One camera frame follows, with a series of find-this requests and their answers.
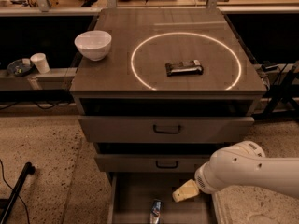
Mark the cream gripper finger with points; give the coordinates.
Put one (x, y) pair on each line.
(188, 190)

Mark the blue redbull can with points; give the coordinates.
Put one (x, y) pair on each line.
(155, 212)

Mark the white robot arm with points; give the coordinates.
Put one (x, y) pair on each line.
(243, 164)

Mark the grey bottom drawer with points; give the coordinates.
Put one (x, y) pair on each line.
(133, 195)

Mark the grey drawer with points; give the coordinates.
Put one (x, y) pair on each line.
(150, 163)
(133, 195)
(171, 130)

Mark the grey middle drawer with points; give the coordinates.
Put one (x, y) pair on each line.
(150, 163)

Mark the grey drawer cabinet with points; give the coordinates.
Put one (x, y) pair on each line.
(132, 81)

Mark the grey top drawer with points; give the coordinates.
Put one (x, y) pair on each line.
(171, 130)

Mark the black snack bar wrapper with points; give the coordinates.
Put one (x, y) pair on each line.
(192, 67)

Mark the black tripod stand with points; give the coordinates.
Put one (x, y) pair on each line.
(282, 93)

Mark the grey side bench ledge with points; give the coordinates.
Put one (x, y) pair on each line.
(55, 79)

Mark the white ceramic bowl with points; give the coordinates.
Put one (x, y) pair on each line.
(94, 45)

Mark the black floor stand leg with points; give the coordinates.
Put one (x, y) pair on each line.
(6, 204)

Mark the white paper cup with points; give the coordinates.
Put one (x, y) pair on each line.
(40, 62)

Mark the dark round dish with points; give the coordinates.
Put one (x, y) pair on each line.
(20, 68)

